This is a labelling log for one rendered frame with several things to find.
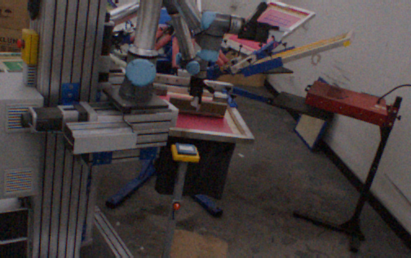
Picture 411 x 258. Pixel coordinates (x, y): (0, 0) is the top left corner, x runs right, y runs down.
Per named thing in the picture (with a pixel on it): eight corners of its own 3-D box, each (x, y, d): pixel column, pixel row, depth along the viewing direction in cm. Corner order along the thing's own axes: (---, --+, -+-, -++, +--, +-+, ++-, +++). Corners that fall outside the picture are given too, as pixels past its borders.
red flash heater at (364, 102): (386, 113, 353) (391, 100, 349) (387, 131, 312) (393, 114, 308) (311, 92, 369) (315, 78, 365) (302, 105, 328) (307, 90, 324)
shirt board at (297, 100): (333, 116, 365) (336, 106, 363) (328, 130, 329) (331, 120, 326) (183, 72, 400) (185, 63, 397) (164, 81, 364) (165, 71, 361)
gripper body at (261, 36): (262, 42, 188) (235, 37, 185) (267, 21, 186) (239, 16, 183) (268, 44, 180) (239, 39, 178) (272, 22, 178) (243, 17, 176)
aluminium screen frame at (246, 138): (253, 144, 255) (254, 139, 253) (150, 133, 242) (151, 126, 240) (225, 97, 326) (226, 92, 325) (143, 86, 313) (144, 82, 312)
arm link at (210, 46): (214, 56, 192) (220, 31, 188) (219, 64, 181) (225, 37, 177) (196, 54, 190) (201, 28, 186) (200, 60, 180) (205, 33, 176)
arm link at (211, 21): (198, 28, 183) (202, 7, 180) (224, 33, 185) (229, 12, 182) (201, 33, 175) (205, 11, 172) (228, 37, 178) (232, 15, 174)
